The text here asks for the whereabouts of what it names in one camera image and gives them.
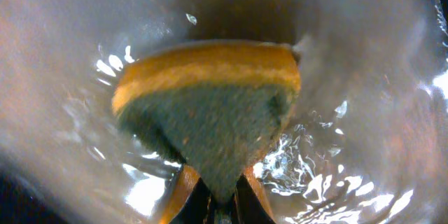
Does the yellow green sponge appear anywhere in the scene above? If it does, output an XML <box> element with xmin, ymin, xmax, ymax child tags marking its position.
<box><xmin>111</xmin><ymin>41</ymin><xmax>301</xmax><ymax>223</ymax></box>

